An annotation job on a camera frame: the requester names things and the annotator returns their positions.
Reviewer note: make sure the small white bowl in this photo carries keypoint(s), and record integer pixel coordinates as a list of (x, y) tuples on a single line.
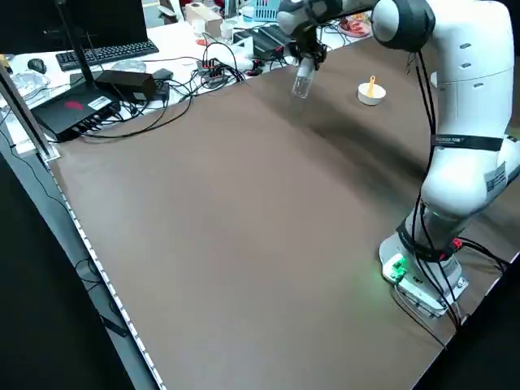
[(371, 97)]

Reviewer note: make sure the aluminium profile post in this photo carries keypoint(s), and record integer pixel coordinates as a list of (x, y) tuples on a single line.
[(24, 113)]

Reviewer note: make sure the white cup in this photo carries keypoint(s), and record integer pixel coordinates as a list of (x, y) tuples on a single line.
[(227, 32)]

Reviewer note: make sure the blue plastic basket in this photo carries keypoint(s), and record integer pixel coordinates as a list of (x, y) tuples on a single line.
[(266, 12)]

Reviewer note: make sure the black clamp bracket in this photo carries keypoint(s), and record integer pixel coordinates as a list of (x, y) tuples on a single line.
[(113, 327)]

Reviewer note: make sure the pink plate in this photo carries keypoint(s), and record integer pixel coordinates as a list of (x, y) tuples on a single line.
[(355, 28)]

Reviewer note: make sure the clear foil container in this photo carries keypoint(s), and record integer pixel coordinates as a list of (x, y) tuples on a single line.
[(30, 83)]

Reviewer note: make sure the black keyboard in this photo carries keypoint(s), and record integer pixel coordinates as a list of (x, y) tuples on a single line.
[(105, 53)]

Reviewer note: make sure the black monitor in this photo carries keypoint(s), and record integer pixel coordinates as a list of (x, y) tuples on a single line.
[(101, 20)]

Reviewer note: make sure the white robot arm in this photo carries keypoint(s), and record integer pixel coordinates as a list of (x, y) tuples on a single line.
[(467, 61)]

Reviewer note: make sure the black computer mouse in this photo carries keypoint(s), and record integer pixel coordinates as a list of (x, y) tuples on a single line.
[(37, 65)]

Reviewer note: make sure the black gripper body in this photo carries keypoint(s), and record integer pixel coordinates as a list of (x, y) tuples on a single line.
[(306, 44)]

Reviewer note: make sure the cardboard box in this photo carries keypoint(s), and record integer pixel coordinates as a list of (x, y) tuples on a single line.
[(207, 16)]

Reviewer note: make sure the black stand pole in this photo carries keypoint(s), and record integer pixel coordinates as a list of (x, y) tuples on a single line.
[(75, 40)]

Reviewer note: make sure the black box with red logo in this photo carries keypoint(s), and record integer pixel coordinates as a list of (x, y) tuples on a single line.
[(69, 109)]

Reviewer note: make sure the black power supply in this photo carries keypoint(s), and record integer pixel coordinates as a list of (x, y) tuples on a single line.
[(268, 38)]

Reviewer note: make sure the hub with red plugs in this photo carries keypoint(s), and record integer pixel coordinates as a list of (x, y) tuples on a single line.
[(213, 73)]

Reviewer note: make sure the black power brick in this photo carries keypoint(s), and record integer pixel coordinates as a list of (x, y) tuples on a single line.
[(126, 83)]

